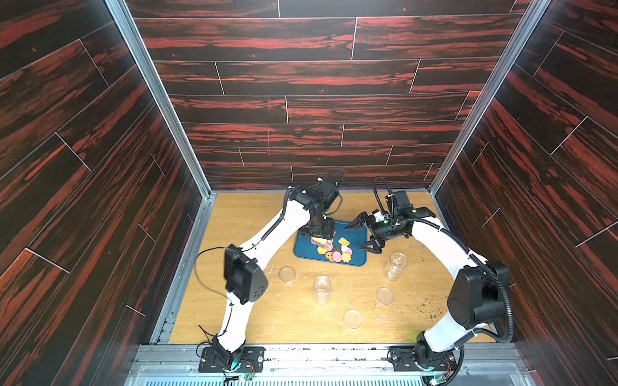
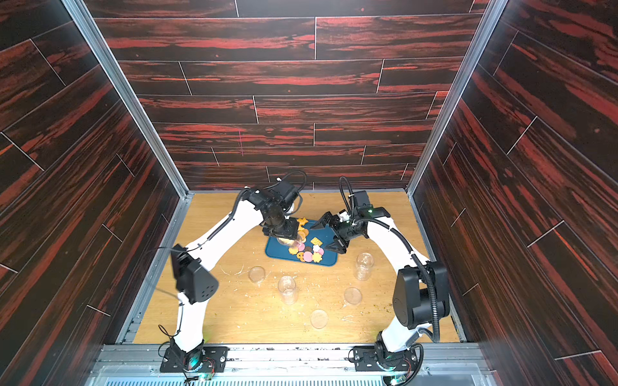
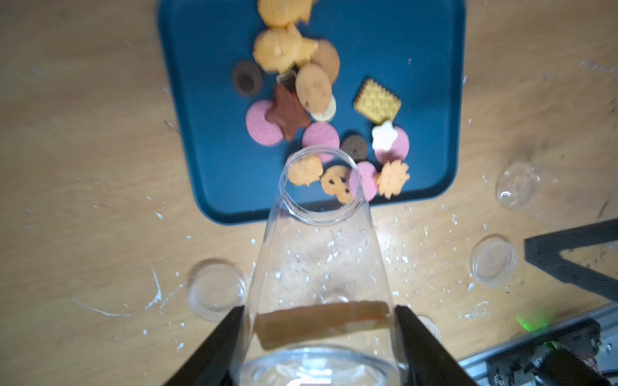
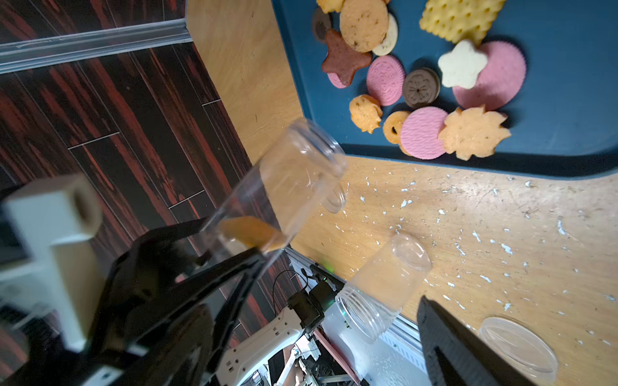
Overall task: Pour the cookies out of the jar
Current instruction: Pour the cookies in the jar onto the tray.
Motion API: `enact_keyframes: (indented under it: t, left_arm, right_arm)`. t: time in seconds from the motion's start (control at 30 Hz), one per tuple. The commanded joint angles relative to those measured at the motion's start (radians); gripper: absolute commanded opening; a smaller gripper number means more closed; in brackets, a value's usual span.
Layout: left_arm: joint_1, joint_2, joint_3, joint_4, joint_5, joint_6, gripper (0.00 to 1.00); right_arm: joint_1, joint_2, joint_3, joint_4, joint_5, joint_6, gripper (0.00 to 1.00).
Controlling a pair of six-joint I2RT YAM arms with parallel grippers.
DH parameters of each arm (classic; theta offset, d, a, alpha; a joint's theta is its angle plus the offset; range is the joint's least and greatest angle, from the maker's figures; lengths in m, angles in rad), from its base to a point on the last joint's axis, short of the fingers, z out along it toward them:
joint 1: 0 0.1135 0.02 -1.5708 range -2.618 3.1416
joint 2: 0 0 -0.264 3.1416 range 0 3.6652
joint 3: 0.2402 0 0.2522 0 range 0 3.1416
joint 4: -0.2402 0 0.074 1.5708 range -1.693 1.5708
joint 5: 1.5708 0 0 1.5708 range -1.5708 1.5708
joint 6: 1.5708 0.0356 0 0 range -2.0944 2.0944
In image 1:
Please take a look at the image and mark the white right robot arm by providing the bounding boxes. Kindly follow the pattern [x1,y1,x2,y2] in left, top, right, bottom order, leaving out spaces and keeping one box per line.
[346,207,514,353]

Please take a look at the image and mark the teal plastic tray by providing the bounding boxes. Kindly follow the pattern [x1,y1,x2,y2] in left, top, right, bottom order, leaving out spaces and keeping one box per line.
[294,220,367,267]

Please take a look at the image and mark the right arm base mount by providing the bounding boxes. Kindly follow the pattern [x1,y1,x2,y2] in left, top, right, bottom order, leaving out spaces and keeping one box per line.
[386,339,465,385]

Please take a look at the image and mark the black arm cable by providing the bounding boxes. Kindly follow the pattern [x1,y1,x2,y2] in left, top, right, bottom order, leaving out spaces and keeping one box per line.
[372,175,515,344]
[194,170,346,348]

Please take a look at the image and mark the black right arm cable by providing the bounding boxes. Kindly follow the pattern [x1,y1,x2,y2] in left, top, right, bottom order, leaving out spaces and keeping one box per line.
[372,175,515,344]

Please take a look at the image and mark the clear jar with yellow cookies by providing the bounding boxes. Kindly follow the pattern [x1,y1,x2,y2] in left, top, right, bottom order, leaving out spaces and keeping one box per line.
[310,230,336,249]

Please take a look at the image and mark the aluminium frame post left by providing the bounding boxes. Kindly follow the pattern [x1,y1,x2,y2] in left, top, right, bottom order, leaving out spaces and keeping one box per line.
[105,0,217,346]

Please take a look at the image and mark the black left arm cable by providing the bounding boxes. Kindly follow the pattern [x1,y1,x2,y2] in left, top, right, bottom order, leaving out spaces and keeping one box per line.
[194,170,346,348]

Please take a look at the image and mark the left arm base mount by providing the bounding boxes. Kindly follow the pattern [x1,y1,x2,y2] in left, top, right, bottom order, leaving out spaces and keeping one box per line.
[198,339,266,384]

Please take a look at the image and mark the clear jar with mixed cookies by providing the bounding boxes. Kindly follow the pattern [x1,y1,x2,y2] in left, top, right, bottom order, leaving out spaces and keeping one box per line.
[313,275,332,306]

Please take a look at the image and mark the aluminium frame post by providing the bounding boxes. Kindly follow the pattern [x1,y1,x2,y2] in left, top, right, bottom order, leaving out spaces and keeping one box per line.
[428,0,551,198]
[105,0,217,346]

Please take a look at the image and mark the aluminium frame post right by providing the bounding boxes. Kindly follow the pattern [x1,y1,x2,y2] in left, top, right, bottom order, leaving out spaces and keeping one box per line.
[428,0,551,198]

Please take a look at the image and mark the clear jar with pink cookie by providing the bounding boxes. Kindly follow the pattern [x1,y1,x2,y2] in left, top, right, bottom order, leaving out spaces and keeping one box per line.
[383,253,408,281]

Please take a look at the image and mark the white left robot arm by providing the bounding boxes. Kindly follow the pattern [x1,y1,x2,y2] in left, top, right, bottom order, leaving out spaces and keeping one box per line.
[212,180,339,362]

